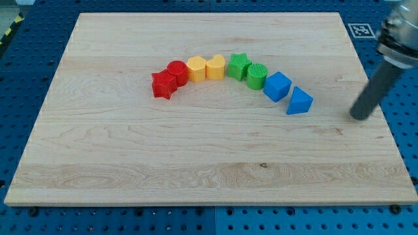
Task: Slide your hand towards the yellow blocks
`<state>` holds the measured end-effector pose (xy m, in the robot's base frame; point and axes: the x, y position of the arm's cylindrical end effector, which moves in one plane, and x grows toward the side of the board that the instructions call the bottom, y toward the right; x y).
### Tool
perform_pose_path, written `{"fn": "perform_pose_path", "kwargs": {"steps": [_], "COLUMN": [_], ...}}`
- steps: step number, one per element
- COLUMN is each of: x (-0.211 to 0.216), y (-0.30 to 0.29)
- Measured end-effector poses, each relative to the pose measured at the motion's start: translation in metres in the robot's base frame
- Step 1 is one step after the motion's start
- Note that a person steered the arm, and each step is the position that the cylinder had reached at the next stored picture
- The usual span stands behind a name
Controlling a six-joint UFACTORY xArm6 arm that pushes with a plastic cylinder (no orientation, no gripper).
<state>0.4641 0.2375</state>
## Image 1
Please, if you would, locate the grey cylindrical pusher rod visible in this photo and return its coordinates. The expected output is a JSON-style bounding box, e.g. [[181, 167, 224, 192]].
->
[[349, 61, 404, 121]]

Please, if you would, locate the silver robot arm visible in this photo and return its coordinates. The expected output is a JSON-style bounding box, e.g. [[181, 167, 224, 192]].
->
[[349, 0, 417, 121]]

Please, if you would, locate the white fiducial marker tag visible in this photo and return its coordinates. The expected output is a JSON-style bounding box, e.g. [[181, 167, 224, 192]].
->
[[348, 23, 375, 39]]

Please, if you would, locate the blue triangle block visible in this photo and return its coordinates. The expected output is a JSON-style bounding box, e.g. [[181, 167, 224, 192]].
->
[[286, 86, 314, 115]]

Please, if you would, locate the blue cube block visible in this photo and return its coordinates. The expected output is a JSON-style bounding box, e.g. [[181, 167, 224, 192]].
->
[[263, 72, 292, 102]]

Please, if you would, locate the green cylinder block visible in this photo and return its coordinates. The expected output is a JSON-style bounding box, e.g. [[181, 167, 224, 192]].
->
[[246, 63, 268, 90]]

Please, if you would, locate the green star block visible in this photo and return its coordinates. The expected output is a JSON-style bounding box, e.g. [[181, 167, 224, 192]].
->
[[227, 53, 252, 81]]

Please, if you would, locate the yellow heart block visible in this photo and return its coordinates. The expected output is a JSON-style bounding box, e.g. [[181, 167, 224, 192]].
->
[[206, 54, 225, 80]]

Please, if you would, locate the light wooden board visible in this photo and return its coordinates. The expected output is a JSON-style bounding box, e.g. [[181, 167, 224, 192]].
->
[[5, 12, 417, 207]]

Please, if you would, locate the yellow hexagon block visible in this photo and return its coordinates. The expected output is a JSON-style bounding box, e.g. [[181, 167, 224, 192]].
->
[[186, 56, 206, 82]]

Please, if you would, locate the red cylinder block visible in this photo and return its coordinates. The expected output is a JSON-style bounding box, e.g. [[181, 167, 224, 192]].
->
[[167, 60, 188, 87]]

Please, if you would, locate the red star block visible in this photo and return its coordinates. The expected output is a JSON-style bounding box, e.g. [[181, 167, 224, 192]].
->
[[152, 69, 177, 99]]

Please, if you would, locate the yellow black hazard tape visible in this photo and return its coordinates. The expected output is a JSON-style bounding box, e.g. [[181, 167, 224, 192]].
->
[[1, 12, 24, 48]]

